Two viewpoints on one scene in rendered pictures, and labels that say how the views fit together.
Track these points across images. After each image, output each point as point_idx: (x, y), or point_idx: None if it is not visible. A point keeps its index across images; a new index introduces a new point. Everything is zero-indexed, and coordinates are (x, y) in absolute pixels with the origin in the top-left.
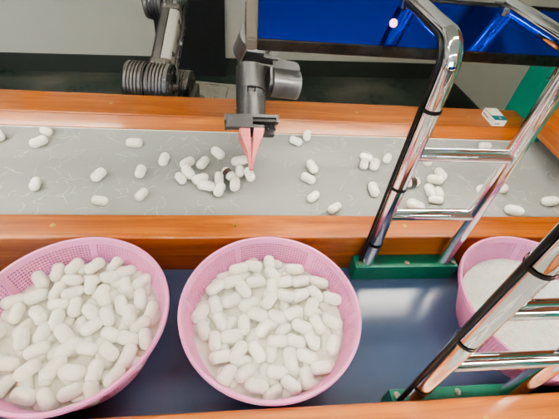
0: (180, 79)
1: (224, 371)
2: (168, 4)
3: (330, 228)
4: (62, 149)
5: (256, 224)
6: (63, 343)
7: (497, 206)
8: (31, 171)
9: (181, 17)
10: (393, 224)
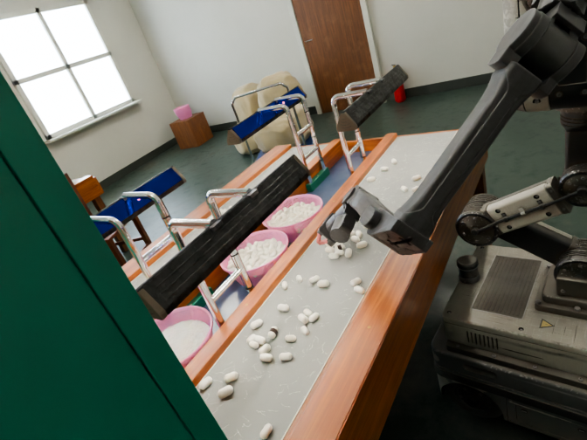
0: (566, 255)
1: (250, 244)
2: (549, 179)
3: (270, 274)
4: (398, 197)
5: (292, 250)
6: (287, 215)
7: (218, 381)
8: (383, 193)
9: (551, 197)
10: (252, 299)
